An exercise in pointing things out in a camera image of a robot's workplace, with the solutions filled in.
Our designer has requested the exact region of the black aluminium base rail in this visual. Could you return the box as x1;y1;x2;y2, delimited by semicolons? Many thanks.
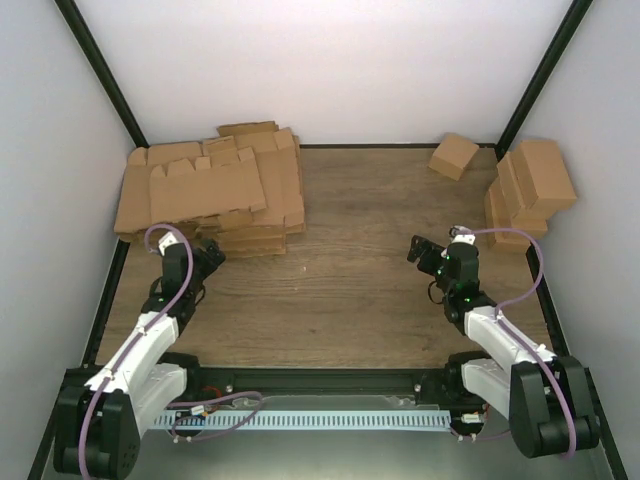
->
200;367;447;401

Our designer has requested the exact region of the folded brown box tilted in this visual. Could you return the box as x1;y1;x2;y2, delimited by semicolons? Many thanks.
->
428;133;479;181

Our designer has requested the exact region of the light blue slotted cable duct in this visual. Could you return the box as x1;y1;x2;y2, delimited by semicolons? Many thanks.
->
150;410;451;433

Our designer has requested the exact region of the lower folded brown box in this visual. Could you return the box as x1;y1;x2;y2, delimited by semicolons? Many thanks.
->
484;184;530;253

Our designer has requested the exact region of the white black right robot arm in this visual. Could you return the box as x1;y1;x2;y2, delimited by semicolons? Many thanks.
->
407;226;600;458

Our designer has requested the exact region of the stack of flat cardboard blanks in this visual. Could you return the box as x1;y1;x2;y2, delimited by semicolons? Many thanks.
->
114;121;306;257

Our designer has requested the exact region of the black frame post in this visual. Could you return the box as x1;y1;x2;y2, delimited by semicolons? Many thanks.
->
494;0;593;162
54;0;149;148

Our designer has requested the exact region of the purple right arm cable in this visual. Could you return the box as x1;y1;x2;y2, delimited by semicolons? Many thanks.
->
462;227;577;460

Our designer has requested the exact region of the brown cardboard box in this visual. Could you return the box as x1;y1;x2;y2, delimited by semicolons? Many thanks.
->
149;147;267;224

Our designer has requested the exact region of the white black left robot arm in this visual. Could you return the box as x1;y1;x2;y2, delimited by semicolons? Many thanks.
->
53;234;226;479

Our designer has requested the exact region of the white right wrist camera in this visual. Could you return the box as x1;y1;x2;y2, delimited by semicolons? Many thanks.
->
449;225;476;245

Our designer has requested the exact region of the black right frame post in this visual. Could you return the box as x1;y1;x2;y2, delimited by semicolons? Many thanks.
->
494;0;593;162

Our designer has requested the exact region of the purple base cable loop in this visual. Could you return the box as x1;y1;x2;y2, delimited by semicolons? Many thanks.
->
169;390;265;445

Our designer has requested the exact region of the black left frame post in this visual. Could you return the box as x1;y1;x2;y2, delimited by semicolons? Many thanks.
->
54;0;149;148

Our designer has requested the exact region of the top folded brown box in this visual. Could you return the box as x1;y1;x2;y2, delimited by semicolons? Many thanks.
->
512;140;577;215

